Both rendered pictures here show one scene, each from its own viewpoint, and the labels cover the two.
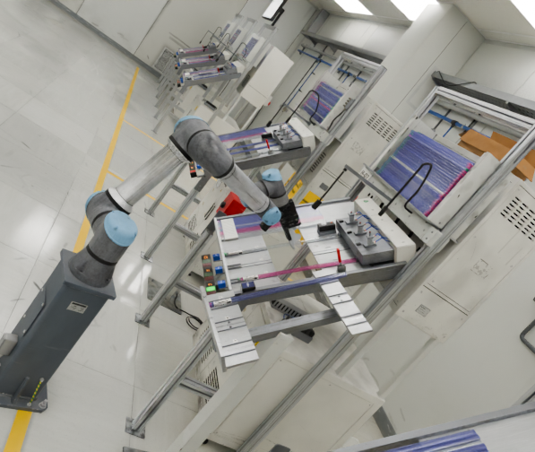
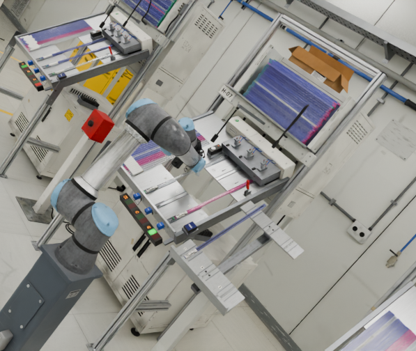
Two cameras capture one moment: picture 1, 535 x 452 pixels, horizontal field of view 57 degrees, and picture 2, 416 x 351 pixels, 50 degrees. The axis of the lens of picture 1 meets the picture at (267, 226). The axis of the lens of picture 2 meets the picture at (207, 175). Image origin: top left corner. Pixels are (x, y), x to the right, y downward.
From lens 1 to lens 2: 1.00 m
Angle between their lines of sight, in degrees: 31
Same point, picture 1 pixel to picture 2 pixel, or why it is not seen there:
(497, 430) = (400, 306)
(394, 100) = not seen: outside the picture
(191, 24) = not seen: outside the picture
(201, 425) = (174, 340)
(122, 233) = (113, 226)
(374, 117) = (201, 17)
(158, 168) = (123, 155)
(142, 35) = not seen: outside the picture
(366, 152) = (193, 49)
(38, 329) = (40, 323)
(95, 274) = (89, 264)
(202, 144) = (172, 134)
